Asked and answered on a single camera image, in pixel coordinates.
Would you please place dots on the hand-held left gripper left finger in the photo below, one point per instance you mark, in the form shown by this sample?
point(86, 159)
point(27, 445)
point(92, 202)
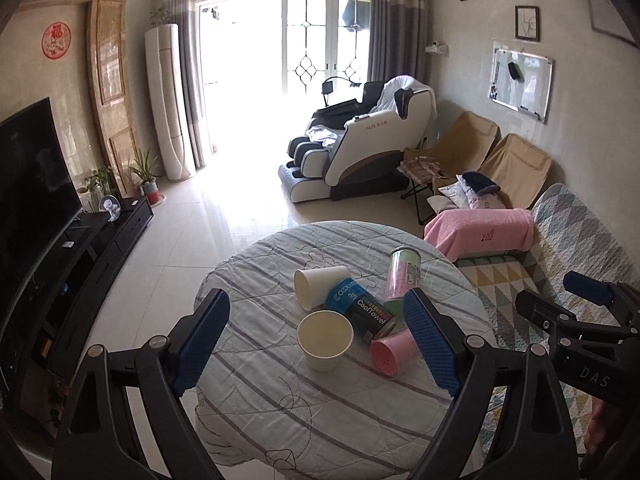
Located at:
point(200, 342)

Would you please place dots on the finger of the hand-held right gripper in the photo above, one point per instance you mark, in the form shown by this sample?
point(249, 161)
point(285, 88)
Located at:
point(587, 287)
point(555, 312)

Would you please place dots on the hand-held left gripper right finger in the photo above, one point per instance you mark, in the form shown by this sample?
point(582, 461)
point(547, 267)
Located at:
point(432, 345)

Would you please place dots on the pink plastic cup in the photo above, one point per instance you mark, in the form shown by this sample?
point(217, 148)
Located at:
point(392, 352)

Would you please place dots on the wide white paper cup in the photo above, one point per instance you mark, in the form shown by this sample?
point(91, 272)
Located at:
point(325, 340)

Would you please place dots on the sofa with triangle quilt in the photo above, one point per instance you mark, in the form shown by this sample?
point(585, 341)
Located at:
point(565, 240)

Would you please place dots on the green and pink can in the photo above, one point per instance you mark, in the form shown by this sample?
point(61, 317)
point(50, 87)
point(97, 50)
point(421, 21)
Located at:
point(402, 275)

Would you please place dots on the blue and black can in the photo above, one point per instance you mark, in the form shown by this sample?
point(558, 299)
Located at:
point(357, 305)

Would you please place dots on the pink blanket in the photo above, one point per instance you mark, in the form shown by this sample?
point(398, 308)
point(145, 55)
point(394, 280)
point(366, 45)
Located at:
point(475, 232)

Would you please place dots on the round table with striped cloth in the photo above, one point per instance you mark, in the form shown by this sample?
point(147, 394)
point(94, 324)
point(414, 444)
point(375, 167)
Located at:
point(300, 420)

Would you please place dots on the black TV stand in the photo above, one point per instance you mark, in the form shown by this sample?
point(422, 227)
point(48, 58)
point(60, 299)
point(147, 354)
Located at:
point(100, 250)

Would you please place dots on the beige folding chair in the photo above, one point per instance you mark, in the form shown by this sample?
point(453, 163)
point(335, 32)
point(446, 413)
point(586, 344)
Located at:
point(520, 165)
point(465, 135)

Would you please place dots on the grey cushion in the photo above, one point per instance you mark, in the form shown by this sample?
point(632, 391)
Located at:
point(442, 204)

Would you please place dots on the white patterned pillow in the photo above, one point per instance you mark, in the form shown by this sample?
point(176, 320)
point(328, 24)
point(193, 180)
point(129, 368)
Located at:
point(470, 199)

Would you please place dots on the dark blue cloth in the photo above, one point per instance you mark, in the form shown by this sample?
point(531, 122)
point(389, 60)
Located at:
point(480, 181)

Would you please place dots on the decorative plate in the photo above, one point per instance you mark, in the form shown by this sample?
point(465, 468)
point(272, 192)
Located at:
point(110, 207)

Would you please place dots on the plant in red white pot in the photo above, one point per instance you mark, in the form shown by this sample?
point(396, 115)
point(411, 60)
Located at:
point(149, 180)

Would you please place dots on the plaid cloth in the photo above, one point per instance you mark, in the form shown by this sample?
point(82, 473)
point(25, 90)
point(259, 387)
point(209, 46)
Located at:
point(420, 169)

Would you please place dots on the small green potted plant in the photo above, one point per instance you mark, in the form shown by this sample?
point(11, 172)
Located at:
point(97, 182)

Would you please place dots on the white whiteboard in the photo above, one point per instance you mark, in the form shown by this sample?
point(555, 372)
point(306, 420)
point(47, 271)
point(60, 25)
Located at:
point(532, 95)

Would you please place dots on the white massage chair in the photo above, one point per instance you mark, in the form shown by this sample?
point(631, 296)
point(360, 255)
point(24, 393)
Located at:
point(360, 150)

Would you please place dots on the black whiteboard eraser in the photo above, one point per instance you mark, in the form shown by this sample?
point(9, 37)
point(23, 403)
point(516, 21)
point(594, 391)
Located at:
point(516, 71)

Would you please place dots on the black television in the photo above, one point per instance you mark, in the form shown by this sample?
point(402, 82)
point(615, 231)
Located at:
point(30, 185)

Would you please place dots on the white standing air conditioner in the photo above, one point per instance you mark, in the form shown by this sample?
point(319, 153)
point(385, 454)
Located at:
point(167, 105)

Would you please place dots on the white cloth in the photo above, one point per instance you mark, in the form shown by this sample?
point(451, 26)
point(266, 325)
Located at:
point(395, 92)

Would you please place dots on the black gooseneck holder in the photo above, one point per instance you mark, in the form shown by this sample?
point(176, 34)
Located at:
point(328, 89)

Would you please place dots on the grey striped curtain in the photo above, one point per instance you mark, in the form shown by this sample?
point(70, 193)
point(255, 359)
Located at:
point(395, 25)
point(185, 60)

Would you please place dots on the glass balcony door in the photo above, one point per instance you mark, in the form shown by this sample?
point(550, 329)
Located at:
point(280, 50)

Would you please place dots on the medium black picture frame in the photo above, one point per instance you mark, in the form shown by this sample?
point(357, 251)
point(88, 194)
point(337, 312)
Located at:
point(527, 23)

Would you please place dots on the large black picture frame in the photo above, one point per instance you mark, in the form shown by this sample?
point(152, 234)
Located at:
point(607, 5)

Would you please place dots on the round red wall decoration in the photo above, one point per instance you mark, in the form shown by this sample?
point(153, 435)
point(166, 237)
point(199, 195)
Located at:
point(56, 40)

